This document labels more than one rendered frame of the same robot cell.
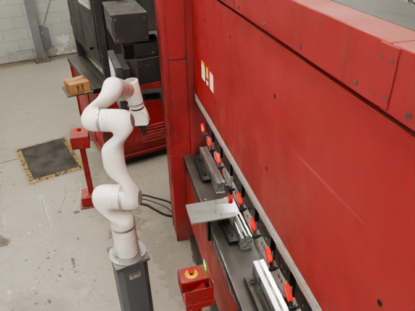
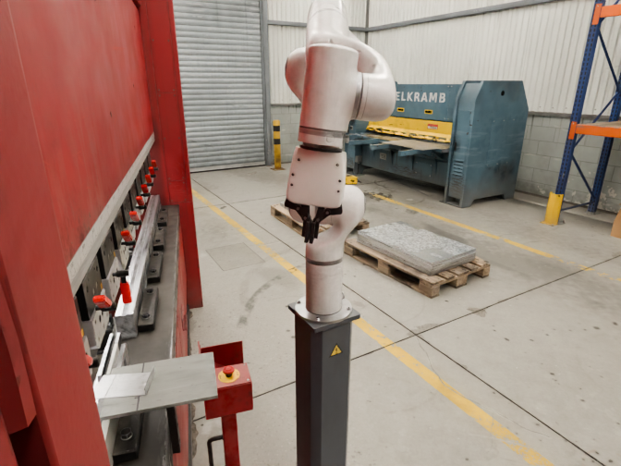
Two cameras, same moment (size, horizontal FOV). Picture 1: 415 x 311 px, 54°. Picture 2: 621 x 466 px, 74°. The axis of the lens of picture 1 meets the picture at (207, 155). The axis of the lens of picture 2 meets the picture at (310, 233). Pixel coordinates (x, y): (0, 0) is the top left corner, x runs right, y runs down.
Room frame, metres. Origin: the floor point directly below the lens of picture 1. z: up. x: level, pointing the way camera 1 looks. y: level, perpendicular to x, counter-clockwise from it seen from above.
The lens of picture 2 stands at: (2.77, 0.33, 1.71)
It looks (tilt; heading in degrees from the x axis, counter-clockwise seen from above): 20 degrees down; 177
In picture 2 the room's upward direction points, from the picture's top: straight up
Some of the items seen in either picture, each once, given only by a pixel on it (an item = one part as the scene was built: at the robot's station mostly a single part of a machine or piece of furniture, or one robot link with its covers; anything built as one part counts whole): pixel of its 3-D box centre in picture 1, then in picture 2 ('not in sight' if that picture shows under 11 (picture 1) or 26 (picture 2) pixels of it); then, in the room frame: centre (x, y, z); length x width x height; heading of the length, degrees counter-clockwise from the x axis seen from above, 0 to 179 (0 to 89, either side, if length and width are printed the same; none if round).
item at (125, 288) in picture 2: (231, 195); (123, 287); (1.76, -0.13, 1.20); 0.04 x 0.02 x 0.10; 103
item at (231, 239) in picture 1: (226, 226); (132, 411); (1.88, -0.11, 0.89); 0.30 x 0.05 x 0.03; 13
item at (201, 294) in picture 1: (195, 283); (225, 374); (1.56, 0.08, 0.75); 0.20 x 0.16 x 0.18; 15
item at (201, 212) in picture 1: (210, 210); (163, 382); (1.90, -0.01, 1.00); 0.26 x 0.18 x 0.01; 103
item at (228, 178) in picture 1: (233, 168); (77, 304); (1.95, -0.14, 1.26); 0.15 x 0.09 x 0.17; 13
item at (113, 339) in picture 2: (242, 225); (110, 356); (1.77, -0.19, 0.99); 0.20 x 0.03 x 0.03; 13
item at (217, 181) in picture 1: (211, 168); not in sight; (2.46, -0.03, 0.92); 0.50 x 0.06 x 0.10; 13
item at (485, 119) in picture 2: not in sight; (419, 134); (-4.46, 2.57, 0.87); 3.02 x 1.35 x 1.75; 28
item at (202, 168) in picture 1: (202, 170); not in sight; (2.50, 0.04, 0.89); 0.30 x 0.05 x 0.03; 13
